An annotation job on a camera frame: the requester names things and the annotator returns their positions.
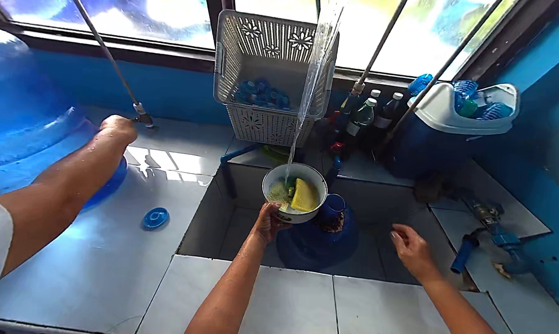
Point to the blue ribbed plastic cup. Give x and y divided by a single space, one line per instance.
419 85

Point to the person's left forearm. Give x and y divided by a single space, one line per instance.
237 282

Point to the large blue water jug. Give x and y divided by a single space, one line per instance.
20 111

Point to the yellow sponge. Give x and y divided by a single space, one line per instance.
304 196

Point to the bent blue pipe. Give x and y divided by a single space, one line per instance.
228 174

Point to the person's right thumb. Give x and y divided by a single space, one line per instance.
397 239

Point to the metal tap valve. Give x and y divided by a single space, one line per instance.
143 118

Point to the tiled sink basin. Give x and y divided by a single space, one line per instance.
377 222

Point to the short blue pipe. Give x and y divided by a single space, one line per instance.
463 258

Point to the person's right index finger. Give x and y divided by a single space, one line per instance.
405 228

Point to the dark bottle with white cap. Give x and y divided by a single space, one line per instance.
374 93
390 110

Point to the person's left hand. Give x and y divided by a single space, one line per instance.
263 228

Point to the dark framed window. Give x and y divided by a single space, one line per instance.
279 4

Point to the dark brown cloth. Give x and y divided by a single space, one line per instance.
435 186

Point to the pile of blue caps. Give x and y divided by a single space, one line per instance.
261 95

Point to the person's left fingers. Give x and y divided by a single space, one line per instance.
280 225

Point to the person's right hand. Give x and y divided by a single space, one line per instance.
416 256

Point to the green bottle with white cap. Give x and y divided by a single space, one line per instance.
362 118

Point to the blue pipe with metal valve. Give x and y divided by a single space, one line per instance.
506 239

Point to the thin metal pipe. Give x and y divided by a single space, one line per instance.
450 60
105 48
384 41

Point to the person's right forearm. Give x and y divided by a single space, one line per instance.
451 300

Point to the upright blue pipe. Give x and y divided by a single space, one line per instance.
334 171

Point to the blue plastic basin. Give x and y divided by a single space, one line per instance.
111 185

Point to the grey perforated plastic basket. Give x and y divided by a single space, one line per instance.
247 125

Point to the blue container with white rim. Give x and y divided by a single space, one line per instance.
428 134

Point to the round blue plastic cap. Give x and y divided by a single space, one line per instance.
155 218

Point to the flat green object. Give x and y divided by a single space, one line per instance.
276 154

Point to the white enamel bowl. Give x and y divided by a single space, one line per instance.
322 191

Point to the small red plastic piece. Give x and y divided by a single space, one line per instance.
337 146

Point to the person's left thumb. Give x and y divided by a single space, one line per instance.
269 208

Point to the green scouring pad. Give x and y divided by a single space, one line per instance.
277 192

